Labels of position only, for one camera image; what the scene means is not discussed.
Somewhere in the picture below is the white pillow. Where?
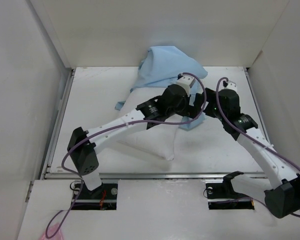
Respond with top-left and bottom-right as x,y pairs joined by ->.
116,84 -> 268,161

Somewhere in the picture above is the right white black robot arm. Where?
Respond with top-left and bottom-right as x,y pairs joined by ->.
204,88 -> 300,219

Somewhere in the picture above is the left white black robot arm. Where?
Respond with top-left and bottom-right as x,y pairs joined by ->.
67,84 -> 206,199

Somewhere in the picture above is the pink plastic bag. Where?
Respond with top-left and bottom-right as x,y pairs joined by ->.
39,223 -> 64,240

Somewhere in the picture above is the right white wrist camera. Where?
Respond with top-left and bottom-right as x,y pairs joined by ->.
222,79 -> 238,92

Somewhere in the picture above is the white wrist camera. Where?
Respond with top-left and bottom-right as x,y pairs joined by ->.
222,79 -> 238,92
175,73 -> 197,92

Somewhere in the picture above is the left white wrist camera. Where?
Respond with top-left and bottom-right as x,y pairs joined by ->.
175,73 -> 197,92

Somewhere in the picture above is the right aluminium rail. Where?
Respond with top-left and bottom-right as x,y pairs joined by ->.
243,67 -> 269,140

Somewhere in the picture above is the aluminium rail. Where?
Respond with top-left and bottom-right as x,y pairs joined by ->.
36,68 -> 76,180
43,172 -> 227,179
243,67 -> 269,140

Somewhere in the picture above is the front aluminium rail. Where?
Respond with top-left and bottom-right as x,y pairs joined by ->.
43,172 -> 227,179

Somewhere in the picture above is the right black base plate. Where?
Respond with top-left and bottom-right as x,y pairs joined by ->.
205,182 -> 248,199

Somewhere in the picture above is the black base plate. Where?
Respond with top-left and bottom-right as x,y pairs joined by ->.
205,182 -> 248,199
77,183 -> 118,202

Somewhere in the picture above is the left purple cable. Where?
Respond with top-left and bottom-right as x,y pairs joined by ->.
45,72 -> 207,237

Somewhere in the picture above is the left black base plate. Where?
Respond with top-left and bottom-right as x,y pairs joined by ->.
77,183 -> 118,202

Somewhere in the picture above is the left aluminium rail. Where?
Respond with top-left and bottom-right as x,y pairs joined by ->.
36,68 -> 76,180

